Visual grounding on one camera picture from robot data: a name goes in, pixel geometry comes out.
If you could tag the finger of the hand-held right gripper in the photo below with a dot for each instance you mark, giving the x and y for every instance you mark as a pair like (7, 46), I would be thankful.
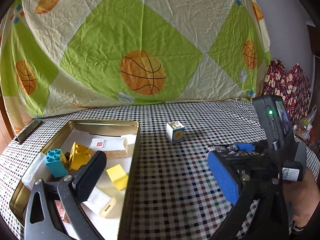
(237, 158)
(243, 147)

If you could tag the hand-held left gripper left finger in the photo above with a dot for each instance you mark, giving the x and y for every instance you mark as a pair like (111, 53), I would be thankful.
(88, 177)

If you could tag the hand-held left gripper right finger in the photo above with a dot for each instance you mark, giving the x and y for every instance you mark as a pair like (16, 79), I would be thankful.
(222, 177)

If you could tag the yellow block with eyes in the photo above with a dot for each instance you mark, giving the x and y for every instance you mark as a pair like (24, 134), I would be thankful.
(78, 156)

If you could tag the white charger plug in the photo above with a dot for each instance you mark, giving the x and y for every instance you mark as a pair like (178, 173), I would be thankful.
(100, 202)

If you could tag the plain yellow cube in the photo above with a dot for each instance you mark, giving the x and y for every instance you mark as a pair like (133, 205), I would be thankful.
(117, 177)

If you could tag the teal building block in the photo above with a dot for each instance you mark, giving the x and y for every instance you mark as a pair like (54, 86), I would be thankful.
(56, 165)

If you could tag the white box orange patterned lid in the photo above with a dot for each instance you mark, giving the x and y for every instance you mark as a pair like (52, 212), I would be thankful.
(107, 145)

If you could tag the brown box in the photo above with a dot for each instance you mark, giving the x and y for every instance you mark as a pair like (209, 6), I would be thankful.
(61, 210)

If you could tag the gold metal tin box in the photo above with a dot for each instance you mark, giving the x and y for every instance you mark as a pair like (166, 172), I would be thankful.
(100, 125)

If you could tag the clear plastic box green label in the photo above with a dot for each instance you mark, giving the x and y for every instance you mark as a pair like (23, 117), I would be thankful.
(35, 170)

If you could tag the person's right forearm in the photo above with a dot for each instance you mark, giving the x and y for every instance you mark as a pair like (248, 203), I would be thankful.
(298, 228)

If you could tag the person's right hand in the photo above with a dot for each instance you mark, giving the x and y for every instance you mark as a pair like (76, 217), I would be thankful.
(305, 197)

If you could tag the clear plastic bag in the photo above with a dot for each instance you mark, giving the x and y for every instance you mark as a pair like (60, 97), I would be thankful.
(303, 125)

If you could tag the checked tablecloth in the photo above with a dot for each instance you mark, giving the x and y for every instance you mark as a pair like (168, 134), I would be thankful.
(175, 180)

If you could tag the red printed blanket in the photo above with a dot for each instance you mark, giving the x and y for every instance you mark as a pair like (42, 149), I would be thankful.
(285, 85)

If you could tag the white sun print block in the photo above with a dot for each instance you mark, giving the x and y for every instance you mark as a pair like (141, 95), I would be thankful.
(175, 132)

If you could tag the black flat bar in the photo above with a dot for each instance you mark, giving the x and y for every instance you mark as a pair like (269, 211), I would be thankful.
(28, 131)

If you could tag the dark wooden cabinet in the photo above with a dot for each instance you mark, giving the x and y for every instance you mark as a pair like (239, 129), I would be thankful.
(315, 45)

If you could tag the green basketball print sheet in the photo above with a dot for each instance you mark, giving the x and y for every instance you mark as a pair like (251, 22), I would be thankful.
(112, 30)

